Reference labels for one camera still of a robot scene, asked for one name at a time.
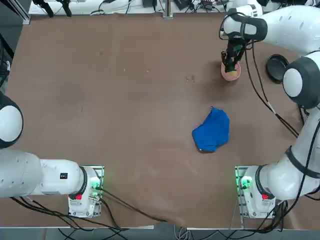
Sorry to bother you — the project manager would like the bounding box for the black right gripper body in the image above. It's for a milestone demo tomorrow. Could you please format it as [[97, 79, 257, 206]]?
[[225, 36, 247, 61]]

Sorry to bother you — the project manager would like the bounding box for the pink bowl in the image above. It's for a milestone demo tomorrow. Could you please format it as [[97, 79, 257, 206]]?
[[220, 60, 243, 82]]

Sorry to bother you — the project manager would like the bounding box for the blue cloth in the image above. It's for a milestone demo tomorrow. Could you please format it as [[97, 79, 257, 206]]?
[[191, 105, 231, 154]]

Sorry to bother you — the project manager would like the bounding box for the black pan pale green handle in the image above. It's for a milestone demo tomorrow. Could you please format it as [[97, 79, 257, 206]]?
[[265, 53, 290, 82]]

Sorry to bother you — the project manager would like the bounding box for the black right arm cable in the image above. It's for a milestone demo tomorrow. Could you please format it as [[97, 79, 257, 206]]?
[[243, 42, 300, 139]]

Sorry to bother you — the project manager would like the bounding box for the aluminium profile post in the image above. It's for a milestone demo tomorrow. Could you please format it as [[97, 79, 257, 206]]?
[[162, 0, 174, 19]]

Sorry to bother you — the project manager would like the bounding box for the black left arm base cable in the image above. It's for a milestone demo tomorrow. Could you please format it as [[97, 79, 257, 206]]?
[[99, 187, 169, 224]]

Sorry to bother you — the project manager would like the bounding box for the aluminium profile rail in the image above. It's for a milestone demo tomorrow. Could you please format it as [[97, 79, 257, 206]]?
[[0, 0, 31, 25]]

